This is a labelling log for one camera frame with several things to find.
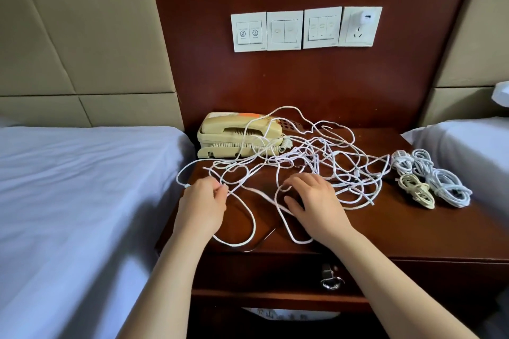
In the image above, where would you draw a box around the person's left hand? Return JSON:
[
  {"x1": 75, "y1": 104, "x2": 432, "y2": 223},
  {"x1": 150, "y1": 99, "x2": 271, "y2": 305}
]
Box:
[{"x1": 172, "y1": 176, "x2": 231, "y2": 247}]

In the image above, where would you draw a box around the person's right hand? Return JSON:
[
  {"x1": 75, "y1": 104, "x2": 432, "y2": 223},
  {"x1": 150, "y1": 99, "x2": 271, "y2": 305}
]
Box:
[{"x1": 282, "y1": 173, "x2": 356, "y2": 248}]

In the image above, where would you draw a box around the thin black cable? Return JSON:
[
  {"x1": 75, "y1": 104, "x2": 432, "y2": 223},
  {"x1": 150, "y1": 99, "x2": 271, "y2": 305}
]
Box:
[{"x1": 242, "y1": 227, "x2": 281, "y2": 253}]

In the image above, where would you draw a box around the tangle of white cables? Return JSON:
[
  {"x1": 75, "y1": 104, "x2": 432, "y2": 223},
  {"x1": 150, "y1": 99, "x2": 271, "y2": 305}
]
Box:
[{"x1": 207, "y1": 106, "x2": 392, "y2": 246}]

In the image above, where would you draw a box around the dark wooden drawer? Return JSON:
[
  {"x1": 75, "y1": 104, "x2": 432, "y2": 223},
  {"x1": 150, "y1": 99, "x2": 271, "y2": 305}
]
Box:
[{"x1": 193, "y1": 254, "x2": 509, "y2": 304}]

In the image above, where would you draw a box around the cream cable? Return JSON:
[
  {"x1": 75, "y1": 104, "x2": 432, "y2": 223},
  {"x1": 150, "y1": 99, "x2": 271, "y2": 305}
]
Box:
[{"x1": 397, "y1": 173, "x2": 437, "y2": 210}]

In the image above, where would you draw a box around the person's right forearm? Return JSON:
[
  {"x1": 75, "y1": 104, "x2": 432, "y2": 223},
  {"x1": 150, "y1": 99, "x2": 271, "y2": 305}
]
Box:
[{"x1": 326, "y1": 230, "x2": 478, "y2": 339}]

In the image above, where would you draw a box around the person's left forearm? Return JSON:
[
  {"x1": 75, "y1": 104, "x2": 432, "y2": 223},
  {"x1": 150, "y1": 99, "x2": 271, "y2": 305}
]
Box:
[{"x1": 118, "y1": 235, "x2": 212, "y2": 339}]

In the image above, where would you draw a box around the wooden nightstand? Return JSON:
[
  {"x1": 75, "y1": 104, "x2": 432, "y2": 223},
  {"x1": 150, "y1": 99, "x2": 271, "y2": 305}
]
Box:
[{"x1": 155, "y1": 128, "x2": 509, "y2": 339}]

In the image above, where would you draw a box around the white crumpled bag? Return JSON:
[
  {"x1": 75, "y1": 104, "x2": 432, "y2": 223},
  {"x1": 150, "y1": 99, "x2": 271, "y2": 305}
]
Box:
[{"x1": 245, "y1": 308, "x2": 341, "y2": 322}]

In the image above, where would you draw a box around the left bed white sheet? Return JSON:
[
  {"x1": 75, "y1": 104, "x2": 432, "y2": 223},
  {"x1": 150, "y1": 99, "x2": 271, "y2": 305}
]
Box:
[{"x1": 0, "y1": 126, "x2": 197, "y2": 339}]

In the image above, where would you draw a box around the bed white sheet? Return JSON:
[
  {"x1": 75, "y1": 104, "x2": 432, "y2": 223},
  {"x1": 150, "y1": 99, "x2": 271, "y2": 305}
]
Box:
[
  {"x1": 401, "y1": 118, "x2": 509, "y2": 228},
  {"x1": 0, "y1": 126, "x2": 197, "y2": 339}
]

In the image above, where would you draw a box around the right bed white sheet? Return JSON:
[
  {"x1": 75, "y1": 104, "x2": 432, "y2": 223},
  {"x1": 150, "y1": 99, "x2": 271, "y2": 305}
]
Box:
[{"x1": 401, "y1": 118, "x2": 509, "y2": 228}]

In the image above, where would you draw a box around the beige padded headboard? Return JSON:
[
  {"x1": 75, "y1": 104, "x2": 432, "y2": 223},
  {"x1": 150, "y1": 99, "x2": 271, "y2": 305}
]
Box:
[
  {"x1": 0, "y1": 0, "x2": 186, "y2": 129},
  {"x1": 419, "y1": 0, "x2": 509, "y2": 128}
]

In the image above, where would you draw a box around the white pillow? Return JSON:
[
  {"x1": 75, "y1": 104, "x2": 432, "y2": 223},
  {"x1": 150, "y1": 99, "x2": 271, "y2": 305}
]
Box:
[{"x1": 492, "y1": 81, "x2": 509, "y2": 109}]

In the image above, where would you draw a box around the metal ring drawer handle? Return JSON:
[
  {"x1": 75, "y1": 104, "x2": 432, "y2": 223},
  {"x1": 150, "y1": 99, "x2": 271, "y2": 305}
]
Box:
[{"x1": 320, "y1": 263, "x2": 345, "y2": 291}]

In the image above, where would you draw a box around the beige corded telephone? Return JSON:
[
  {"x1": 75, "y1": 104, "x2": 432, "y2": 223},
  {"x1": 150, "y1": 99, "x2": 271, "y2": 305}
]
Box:
[{"x1": 196, "y1": 111, "x2": 294, "y2": 160}]

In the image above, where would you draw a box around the dark wooden wall panel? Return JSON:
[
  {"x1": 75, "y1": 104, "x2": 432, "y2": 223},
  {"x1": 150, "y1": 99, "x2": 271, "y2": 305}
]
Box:
[{"x1": 145, "y1": 0, "x2": 482, "y2": 136}]

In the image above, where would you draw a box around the white wall socket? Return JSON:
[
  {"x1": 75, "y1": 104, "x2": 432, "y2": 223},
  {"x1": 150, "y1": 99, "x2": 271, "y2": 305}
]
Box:
[{"x1": 338, "y1": 6, "x2": 383, "y2": 48}]

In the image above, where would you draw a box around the white double rocker wall switch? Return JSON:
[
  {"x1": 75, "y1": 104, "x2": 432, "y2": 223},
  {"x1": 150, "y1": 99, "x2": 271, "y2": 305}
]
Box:
[{"x1": 266, "y1": 11, "x2": 305, "y2": 52}]

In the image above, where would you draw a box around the white triple rocker wall switch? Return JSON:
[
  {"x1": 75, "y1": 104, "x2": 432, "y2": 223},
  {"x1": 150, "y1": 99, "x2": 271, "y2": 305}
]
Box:
[{"x1": 303, "y1": 6, "x2": 344, "y2": 50}]

